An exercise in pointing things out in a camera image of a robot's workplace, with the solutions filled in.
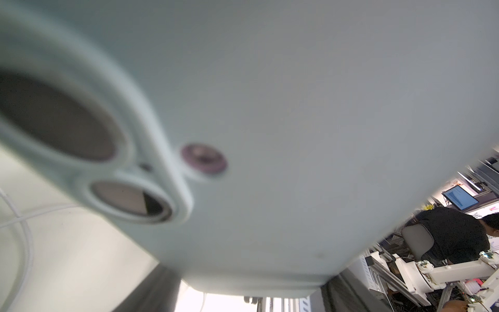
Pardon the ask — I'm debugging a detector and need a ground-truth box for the person in black shirt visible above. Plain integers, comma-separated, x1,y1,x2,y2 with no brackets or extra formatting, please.
415,207,498,264

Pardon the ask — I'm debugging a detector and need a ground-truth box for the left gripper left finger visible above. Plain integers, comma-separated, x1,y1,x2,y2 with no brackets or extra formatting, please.
113,265,181,312

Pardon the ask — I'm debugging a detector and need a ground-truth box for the phone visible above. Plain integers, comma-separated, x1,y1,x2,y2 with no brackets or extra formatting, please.
1,1,498,297

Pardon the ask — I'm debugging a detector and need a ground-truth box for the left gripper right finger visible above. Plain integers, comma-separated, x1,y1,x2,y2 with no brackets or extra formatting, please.
321,269,392,312

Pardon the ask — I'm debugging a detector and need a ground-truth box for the white charging cable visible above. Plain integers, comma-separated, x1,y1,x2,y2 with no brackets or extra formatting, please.
0,186,79,312

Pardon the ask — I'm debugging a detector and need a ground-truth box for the computer monitor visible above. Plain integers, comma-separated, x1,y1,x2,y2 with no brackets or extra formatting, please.
442,185,479,211

